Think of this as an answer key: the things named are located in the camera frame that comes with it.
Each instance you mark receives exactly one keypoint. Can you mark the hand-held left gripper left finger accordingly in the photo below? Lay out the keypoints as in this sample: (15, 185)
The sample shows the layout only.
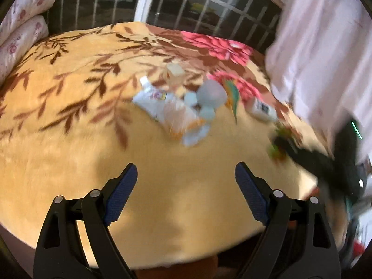
(122, 191)

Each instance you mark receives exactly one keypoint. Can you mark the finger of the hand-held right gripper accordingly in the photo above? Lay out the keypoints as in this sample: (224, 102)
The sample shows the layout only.
(308, 157)

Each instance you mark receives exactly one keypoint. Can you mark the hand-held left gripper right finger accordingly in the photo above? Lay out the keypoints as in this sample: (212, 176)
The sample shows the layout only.
(251, 191)

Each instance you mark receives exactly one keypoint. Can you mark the yellow floral plush blanket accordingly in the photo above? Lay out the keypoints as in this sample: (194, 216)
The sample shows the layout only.
(87, 151)

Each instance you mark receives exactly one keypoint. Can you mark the white cylindrical canister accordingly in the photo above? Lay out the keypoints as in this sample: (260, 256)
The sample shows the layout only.
(260, 109)

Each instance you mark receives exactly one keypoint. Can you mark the orange white wrapper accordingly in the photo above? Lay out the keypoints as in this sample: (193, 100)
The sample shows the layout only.
(180, 119)

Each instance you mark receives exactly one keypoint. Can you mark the green orange feather toy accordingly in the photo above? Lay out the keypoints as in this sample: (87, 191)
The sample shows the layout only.
(234, 96)

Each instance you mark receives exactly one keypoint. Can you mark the white squeeze tube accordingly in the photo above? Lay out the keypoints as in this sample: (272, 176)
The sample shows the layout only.
(151, 98)

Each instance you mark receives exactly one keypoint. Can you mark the pale grey round object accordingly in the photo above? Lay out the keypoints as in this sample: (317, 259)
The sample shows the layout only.
(210, 93)

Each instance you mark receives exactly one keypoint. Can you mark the white curtain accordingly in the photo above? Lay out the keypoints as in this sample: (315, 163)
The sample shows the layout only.
(319, 49)

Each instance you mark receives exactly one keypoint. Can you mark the grey plush toy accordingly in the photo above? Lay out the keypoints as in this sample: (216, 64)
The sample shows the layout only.
(190, 98)

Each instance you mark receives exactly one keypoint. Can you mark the small beige box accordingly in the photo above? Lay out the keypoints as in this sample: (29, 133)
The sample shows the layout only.
(175, 72)

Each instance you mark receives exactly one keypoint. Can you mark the pink floral folded quilt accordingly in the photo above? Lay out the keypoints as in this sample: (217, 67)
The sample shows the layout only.
(20, 43)
(26, 0)

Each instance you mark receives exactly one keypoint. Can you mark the metal window grille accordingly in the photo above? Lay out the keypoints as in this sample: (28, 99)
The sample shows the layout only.
(203, 3)

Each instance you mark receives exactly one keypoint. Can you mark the white window frame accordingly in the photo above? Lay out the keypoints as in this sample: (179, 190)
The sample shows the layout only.
(146, 0)

